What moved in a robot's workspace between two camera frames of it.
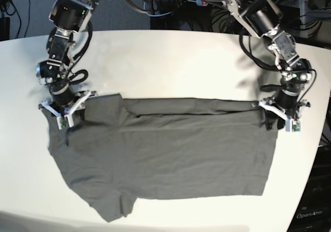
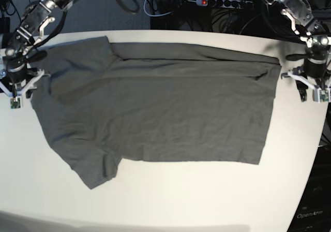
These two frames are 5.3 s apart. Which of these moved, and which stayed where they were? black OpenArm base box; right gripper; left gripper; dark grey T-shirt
Moved: left gripper; right gripper; dark grey T-shirt
Stayed: black OpenArm base box
